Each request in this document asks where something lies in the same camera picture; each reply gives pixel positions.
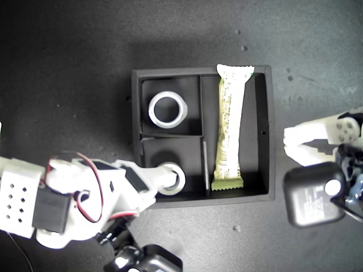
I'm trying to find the black compartment tray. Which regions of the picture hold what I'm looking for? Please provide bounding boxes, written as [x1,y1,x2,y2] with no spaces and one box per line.
[130,65,277,210]

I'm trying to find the small white tape roll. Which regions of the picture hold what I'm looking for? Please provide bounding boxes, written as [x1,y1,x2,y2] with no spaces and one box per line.
[157,161,187,197]

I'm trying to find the red arm wire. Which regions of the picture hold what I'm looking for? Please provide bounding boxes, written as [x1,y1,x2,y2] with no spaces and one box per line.
[46,152,103,224]

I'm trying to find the yellow-green snack bar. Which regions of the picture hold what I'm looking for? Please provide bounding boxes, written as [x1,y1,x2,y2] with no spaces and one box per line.
[211,63,255,192]

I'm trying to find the large white tape roll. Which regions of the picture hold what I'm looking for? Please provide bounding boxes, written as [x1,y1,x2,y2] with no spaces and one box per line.
[147,90,189,130]

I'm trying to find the thin black-white loose wire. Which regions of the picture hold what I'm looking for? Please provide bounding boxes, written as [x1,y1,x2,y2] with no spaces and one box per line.
[7,231,31,272]

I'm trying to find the black camera cable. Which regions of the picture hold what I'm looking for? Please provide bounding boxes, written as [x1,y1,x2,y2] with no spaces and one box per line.
[331,196,363,223]

